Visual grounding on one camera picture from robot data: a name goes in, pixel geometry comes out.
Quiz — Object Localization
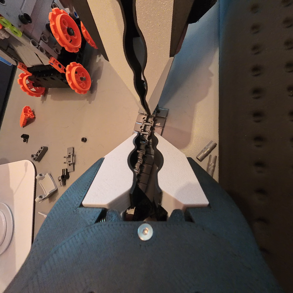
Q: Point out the grey cylinder toy sleeve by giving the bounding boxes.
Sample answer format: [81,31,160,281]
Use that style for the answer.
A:
[206,155,218,178]
[197,141,217,161]

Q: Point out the light grey angled toy piece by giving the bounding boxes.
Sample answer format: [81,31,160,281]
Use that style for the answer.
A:
[34,173,58,203]

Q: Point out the dark grey small toy pieces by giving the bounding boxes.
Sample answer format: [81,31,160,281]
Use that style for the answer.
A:
[59,147,76,186]

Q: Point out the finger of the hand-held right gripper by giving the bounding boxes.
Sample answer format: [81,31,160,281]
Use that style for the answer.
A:
[137,0,175,111]
[86,0,151,112]

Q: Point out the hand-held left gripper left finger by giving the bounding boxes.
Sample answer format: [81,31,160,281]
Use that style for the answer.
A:
[83,134,140,210]

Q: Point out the orange triangular toy piece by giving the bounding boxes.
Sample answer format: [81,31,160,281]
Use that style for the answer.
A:
[19,106,36,128]

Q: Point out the orange toy gear wheel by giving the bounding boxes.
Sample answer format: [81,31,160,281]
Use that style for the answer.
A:
[65,62,92,94]
[18,72,46,97]
[48,8,83,53]
[80,21,98,49]

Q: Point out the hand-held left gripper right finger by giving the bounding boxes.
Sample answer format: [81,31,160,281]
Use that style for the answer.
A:
[155,133,210,210]

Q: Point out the chain of joined grey connectors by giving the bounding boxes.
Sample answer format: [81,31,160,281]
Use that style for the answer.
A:
[133,106,170,193]

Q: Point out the black grey toy robot vehicle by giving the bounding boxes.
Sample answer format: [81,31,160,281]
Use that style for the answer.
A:
[0,0,99,90]

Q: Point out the dark grey toy beam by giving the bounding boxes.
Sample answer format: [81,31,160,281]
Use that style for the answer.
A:
[31,146,48,161]

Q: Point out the wooden book stand white base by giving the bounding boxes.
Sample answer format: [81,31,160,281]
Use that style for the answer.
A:
[0,160,37,284]

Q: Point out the black dimpled mat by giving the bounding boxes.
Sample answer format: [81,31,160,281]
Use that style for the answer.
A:
[219,0,293,293]

